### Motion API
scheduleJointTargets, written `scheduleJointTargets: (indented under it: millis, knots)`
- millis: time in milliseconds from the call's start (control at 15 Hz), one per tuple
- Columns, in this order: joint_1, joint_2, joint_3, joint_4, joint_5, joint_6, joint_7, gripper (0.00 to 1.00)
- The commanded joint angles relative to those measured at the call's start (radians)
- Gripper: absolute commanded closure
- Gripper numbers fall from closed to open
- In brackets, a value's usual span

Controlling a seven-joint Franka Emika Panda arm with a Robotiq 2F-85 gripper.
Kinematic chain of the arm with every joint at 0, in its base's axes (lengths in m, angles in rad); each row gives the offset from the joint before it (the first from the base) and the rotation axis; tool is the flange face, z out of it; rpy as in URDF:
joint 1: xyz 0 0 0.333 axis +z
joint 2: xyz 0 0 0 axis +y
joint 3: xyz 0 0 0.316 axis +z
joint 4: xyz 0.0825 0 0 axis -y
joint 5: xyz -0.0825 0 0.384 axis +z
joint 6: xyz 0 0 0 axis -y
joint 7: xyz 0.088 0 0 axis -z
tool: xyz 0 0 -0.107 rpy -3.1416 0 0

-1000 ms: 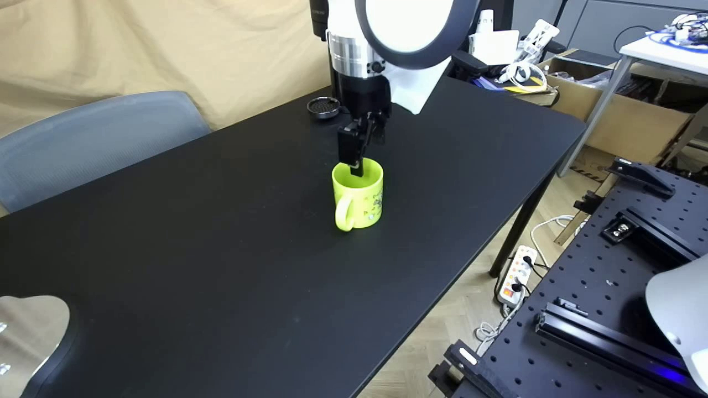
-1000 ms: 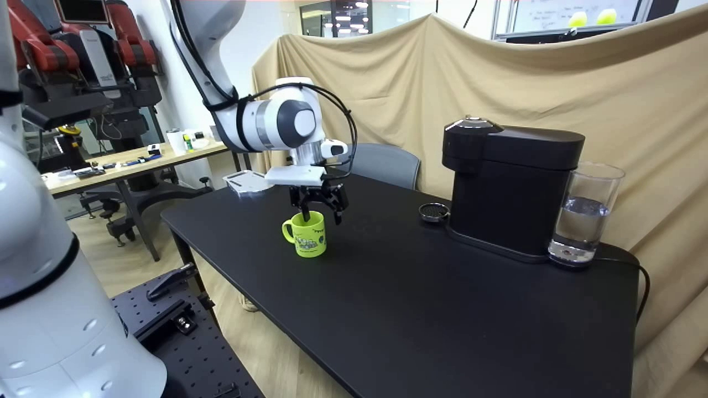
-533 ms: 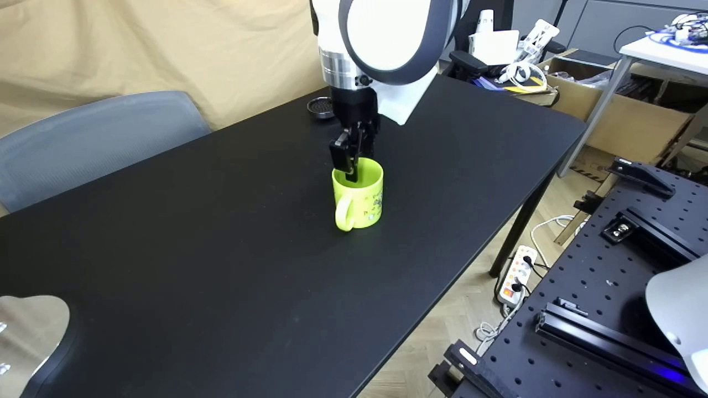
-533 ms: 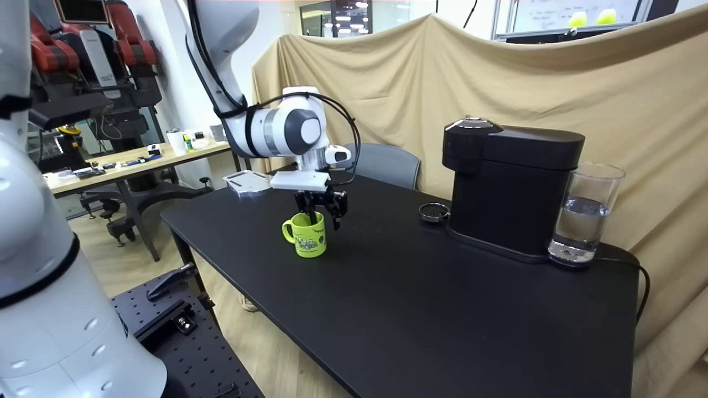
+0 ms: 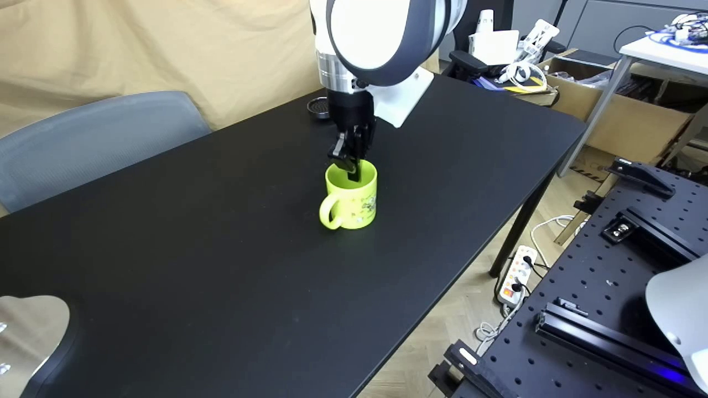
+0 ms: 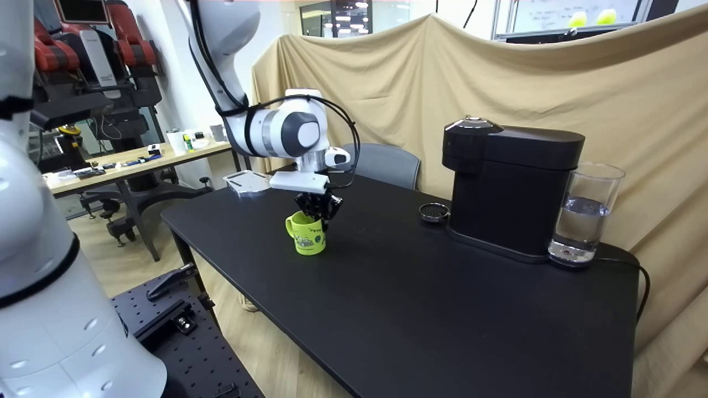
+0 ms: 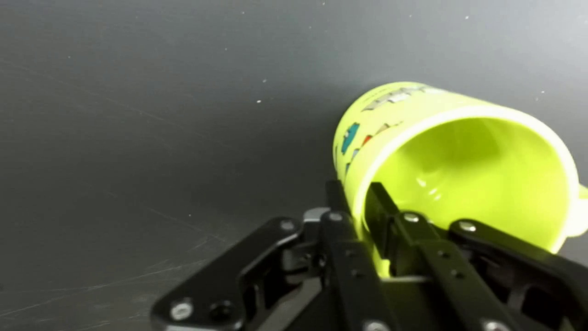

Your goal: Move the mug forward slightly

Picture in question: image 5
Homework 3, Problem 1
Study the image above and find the white plastic bottle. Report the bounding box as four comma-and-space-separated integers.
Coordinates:
476, 6, 497, 36

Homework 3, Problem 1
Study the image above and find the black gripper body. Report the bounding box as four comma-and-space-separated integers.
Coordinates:
325, 86, 378, 149

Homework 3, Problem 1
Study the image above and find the black aluminium rail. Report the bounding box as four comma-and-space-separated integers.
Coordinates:
532, 298, 703, 393

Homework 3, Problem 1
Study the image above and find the black clamp bracket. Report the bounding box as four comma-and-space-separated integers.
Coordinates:
609, 158, 676, 201

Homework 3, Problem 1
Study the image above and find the small black labelled block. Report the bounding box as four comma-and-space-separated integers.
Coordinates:
599, 211, 642, 245

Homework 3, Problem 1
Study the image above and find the lime green ceramic mug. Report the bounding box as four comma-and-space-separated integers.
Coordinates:
316, 158, 380, 233

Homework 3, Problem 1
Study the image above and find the white rectangular box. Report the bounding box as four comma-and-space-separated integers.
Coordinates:
467, 27, 522, 67

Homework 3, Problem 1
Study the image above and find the white power strip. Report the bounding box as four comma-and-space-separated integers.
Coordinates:
496, 245, 539, 308

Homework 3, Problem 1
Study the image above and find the black perforated breadboard plate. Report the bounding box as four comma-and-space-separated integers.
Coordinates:
470, 159, 708, 398

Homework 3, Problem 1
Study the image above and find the black round ring cap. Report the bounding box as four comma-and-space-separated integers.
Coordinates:
305, 96, 331, 123

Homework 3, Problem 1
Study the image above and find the white side table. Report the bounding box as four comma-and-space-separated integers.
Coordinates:
557, 33, 708, 181

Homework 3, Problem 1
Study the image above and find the white floor cable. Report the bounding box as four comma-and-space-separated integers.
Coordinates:
527, 213, 580, 262

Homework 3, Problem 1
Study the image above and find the brown cardboard box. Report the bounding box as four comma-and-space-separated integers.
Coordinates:
542, 53, 697, 167

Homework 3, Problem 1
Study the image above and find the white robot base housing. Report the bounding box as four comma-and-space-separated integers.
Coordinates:
643, 252, 708, 373

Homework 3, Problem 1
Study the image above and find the clutter of cables and electronics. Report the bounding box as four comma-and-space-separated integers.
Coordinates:
645, 11, 708, 53

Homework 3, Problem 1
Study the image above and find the beige fabric backdrop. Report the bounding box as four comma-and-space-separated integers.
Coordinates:
0, 0, 443, 139

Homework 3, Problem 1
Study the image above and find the black corner mounting bracket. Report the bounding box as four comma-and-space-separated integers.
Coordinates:
427, 338, 503, 398

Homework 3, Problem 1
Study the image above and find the grey chair backrest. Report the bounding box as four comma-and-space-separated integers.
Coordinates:
0, 89, 217, 217

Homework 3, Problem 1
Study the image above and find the black table leg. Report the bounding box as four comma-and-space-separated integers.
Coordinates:
487, 172, 557, 280

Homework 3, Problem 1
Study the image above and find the yellow cable bundle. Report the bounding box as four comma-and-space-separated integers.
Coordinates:
502, 67, 553, 98

